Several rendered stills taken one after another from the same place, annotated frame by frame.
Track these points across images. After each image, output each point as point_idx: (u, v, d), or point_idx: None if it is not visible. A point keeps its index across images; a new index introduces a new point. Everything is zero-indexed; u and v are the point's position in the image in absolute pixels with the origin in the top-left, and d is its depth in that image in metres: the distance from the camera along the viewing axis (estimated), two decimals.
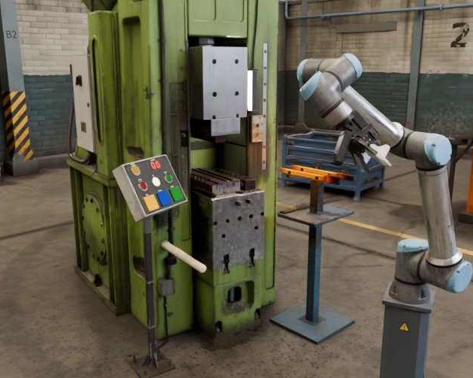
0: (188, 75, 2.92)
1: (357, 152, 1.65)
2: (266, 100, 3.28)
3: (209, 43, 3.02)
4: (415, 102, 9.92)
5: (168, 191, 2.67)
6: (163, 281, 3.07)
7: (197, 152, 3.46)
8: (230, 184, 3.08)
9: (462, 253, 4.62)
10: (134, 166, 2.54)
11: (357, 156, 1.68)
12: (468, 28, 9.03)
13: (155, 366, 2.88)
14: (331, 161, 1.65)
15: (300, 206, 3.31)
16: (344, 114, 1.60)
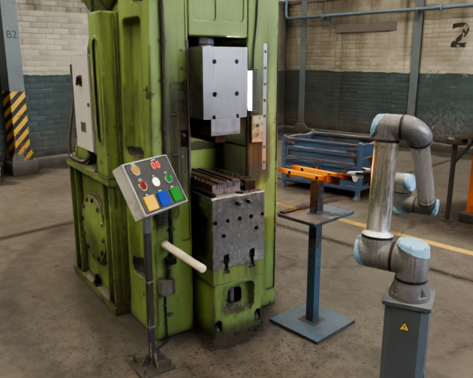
0: (188, 75, 2.92)
1: (368, 169, 2.92)
2: (266, 100, 3.28)
3: (209, 43, 3.02)
4: (415, 102, 9.92)
5: (168, 191, 2.67)
6: (163, 281, 3.07)
7: (197, 152, 3.46)
8: (230, 184, 3.08)
9: (462, 253, 4.62)
10: (134, 166, 2.54)
11: (368, 169, 2.95)
12: (468, 28, 9.03)
13: (155, 366, 2.88)
14: None
15: (300, 206, 3.31)
16: None
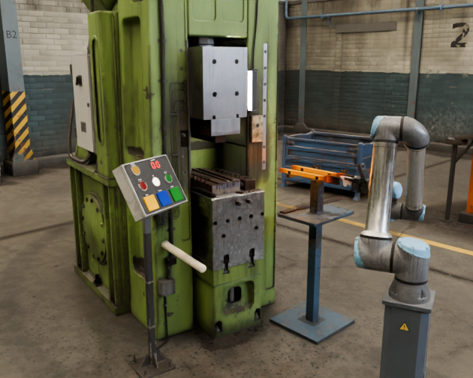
0: (188, 75, 2.92)
1: (357, 176, 2.97)
2: (266, 100, 3.28)
3: (209, 43, 3.02)
4: (415, 102, 9.92)
5: (168, 191, 2.67)
6: (163, 281, 3.07)
7: (197, 152, 3.46)
8: (230, 184, 3.08)
9: (462, 253, 4.62)
10: (134, 166, 2.54)
11: (354, 176, 3.00)
12: (468, 28, 9.03)
13: (155, 366, 2.88)
14: (364, 163, 2.95)
15: (300, 206, 3.31)
16: (369, 186, 2.86)
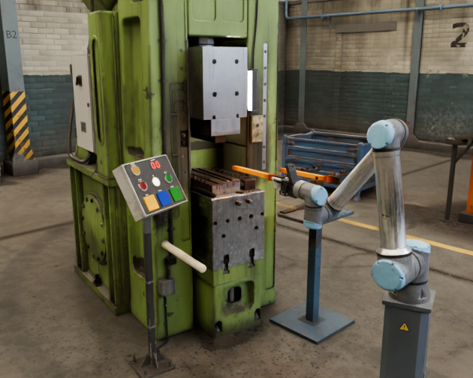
0: (188, 75, 2.92)
1: (287, 178, 2.69)
2: (266, 100, 3.28)
3: (209, 43, 3.02)
4: (415, 102, 9.92)
5: (168, 191, 2.67)
6: (163, 281, 3.07)
7: (197, 152, 3.46)
8: (230, 184, 3.08)
9: (462, 253, 4.62)
10: (134, 166, 2.54)
11: (285, 178, 2.71)
12: (468, 28, 9.03)
13: (155, 366, 2.88)
14: (293, 164, 2.65)
15: (300, 206, 3.31)
16: (293, 190, 2.57)
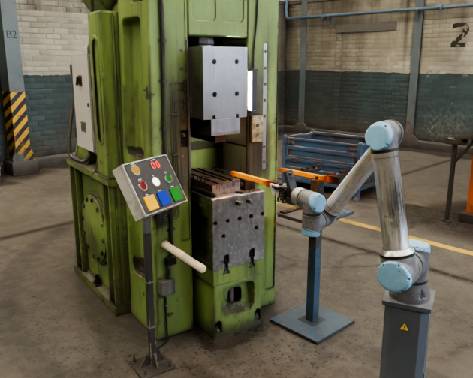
0: (188, 75, 2.92)
1: (284, 184, 2.65)
2: (266, 100, 3.28)
3: (209, 43, 3.02)
4: (415, 102, 9.92)
5: (168, 191, 2.67)
6: (163, 281, 3.07)
7: (197, 152, 3.46)
8: (230, 184, 3.08)
9: (462, 253, 4.62)
10: (134, 166, 2.54)
11: (283, 184, 2.67)
12: (468, 28, 9.03)
13: (155, 366, 2.88)
14: (292, 171, 2.61)
15: (300, 206, 3.31)
16: (291, 197, 2.53)
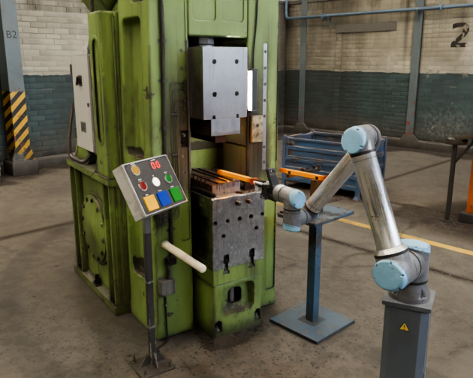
0: (188, 75, 2.92)
1: (267, 182, 2.77)
2: (266, 100, 3.28)
3: (209, 43, 3.02)
4: (415, 102, 9.92)
5: (168, 191, 2.67)
6: (163, 281, 3.07)
7: (197, 152, 3.46)
8: (230, 184, 3.08)
9: (462, 253, 4.62)
10: (134, 166, 2.54)
11: (266, 181, 2.79)
12: (468, 28, 9.03)
13: (155, 366, 2.88)
14: (274, 169, 2.73)
15: None
16: (273, 193, 2.65)
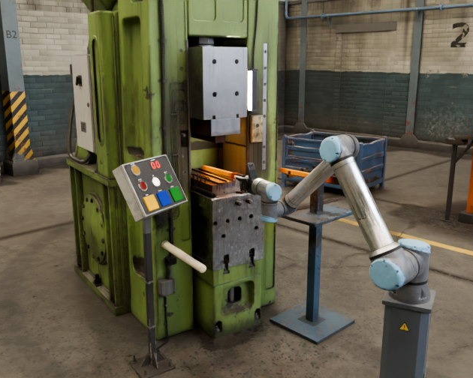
0: (188, 75, 2.92)
1: (247, 176, 2.92)
2: (266, 100, 3.28)
3: (209, 43, 3.02)
4: (415, 102, 9.92)
5: (168, 191, 2.67)
6: (163, 281, 3.07)
7: (197, 152, 3.46)
8: (230, 184, 3.08)
9: (462, 253, 4.62)
10: (134, 166, 2.54)
11: (246, 176, 2.94)
12: (468, 28, 9.03)
13: (155, 366, 2.88)
14: (253, 163, 2.89)
15: (300, 206, 3.31)
16: (251, 187, 2.80)
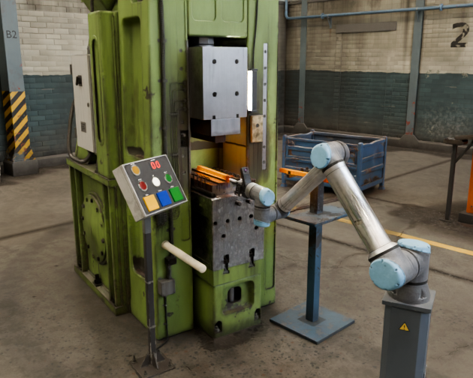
0: (188, 75, 2.92)
1: (241, 180, 2.96)
2: (266, 100, 3.28)
3: (209, 43, 3.02)
4: (415, 102, 9.92)
5: (168, 191, 2.67)
6: (163, 281, 3.07)
7: (197, 152, 3.46)
8: (230, 184, 3.08)
9: (462, 253, 4.62)
10: (134, 166, 2.54)
11: (240, 179, 2.99)
12: (468, 28, 9.03)
13: (155, 366, 2.88)
14: (248, 167, 2.93)
15: (300, 206, 3.31)
16: (245, 191, 2.85)
